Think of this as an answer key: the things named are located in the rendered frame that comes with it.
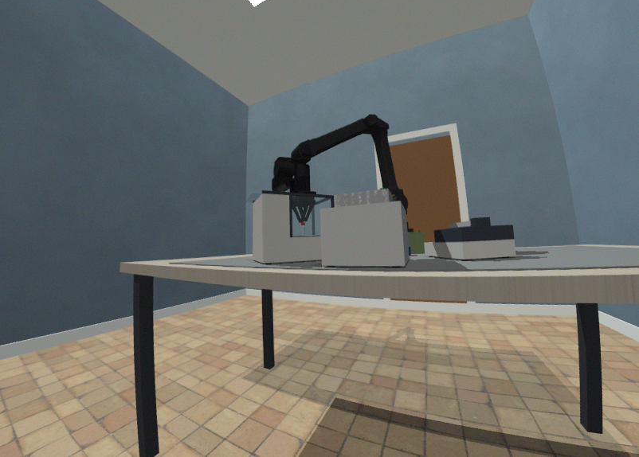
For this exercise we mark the grey bench mat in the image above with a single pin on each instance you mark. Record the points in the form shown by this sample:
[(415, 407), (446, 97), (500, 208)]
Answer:
[(539, 259)]

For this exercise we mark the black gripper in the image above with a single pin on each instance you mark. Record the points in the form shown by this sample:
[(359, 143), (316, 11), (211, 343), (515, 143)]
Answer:
[(307, 186)]

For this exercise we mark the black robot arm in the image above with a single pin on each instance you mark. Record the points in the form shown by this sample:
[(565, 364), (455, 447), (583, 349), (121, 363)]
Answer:
[(296, 165)]

